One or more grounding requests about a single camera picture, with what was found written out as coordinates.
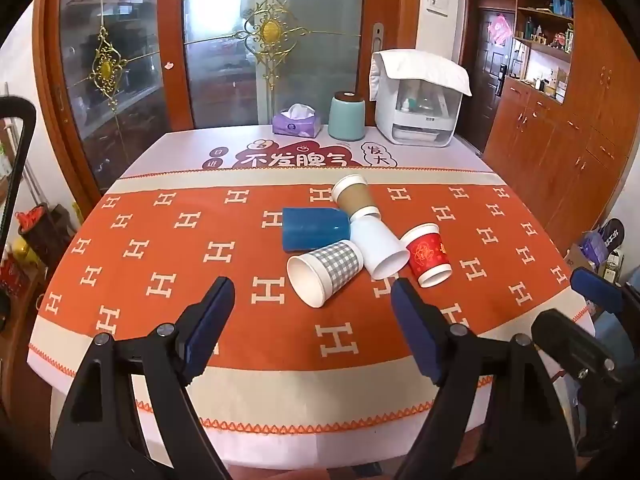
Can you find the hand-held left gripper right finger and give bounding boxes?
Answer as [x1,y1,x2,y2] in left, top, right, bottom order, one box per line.
[390,276,564,480]

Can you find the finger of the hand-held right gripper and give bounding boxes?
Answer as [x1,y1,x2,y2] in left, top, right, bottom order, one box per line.
[570,267,640,322]
[530,309,622,387]

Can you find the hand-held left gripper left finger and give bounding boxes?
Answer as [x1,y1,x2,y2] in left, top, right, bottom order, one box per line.
[50,276,236,480]

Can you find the grey plaid paper cup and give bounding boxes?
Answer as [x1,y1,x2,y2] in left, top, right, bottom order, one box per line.
[286,239,365,309]

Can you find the red paper cup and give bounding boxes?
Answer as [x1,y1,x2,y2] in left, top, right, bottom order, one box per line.
[401,223,454,289]

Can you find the white paper cup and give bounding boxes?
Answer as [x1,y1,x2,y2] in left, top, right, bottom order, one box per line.
[348,214,412,281]

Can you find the blue cup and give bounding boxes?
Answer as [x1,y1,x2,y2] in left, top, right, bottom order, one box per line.
[281,206,351,252]

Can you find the brown sleeve paper cup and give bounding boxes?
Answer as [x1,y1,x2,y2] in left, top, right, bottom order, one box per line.
[332,174,382,219]

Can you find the cardboard box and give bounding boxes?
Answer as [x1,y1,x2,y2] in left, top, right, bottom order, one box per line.
[564,240,626,283]

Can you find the orange patterned table cloth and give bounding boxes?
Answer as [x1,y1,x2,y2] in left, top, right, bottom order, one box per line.
[27,171,597,433]

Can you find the wooden cabinet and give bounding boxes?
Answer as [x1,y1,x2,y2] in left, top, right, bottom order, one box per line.
[481,0,640,258]

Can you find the orange patterned tablecloth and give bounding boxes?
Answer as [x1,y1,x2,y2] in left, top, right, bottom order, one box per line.
[27,123,597,467]

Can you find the red net bag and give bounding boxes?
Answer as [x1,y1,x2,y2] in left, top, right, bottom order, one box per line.
[16,204,52,235]

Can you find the white countertop appliance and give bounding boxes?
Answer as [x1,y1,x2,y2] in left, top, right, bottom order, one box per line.
[370,50,464,147]

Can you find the purple tissue box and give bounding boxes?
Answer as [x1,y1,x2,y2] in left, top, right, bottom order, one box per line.
[272,103,323,139]

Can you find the teal canister with brown lid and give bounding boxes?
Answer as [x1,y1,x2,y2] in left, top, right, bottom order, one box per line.
[327,91,366,142]

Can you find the dark entrance door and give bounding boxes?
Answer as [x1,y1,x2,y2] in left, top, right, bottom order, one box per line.
[465,0,517,156]

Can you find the white towel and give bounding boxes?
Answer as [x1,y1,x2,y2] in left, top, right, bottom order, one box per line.
[369,49,474,103]

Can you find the glass sliding door gold ornament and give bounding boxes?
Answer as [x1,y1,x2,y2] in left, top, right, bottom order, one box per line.
[37,0,195,198]
[159,0,422,130]

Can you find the red door decoration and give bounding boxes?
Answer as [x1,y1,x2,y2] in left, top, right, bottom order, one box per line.
[487,14,512,49]

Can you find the black metal frame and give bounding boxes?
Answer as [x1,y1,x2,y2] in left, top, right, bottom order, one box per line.
[0,95,38,246]

